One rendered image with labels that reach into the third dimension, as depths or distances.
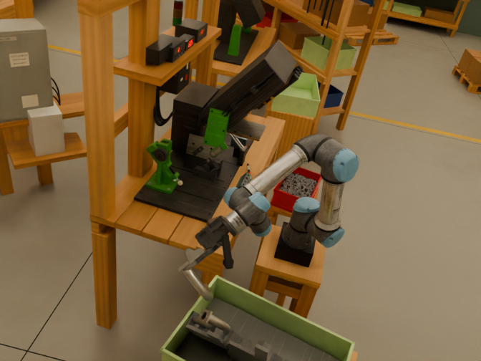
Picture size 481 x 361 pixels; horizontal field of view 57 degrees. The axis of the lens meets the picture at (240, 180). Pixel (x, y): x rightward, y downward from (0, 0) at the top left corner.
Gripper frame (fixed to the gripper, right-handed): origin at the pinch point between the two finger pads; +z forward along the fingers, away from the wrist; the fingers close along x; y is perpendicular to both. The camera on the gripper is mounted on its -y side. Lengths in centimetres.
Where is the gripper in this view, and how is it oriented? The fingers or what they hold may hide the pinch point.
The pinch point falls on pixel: (187, 268)
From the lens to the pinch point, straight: 152.8
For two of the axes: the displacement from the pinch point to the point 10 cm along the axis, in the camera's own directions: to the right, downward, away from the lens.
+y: -6.2, -7.8, 0.2
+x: 1.0, -1.1, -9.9
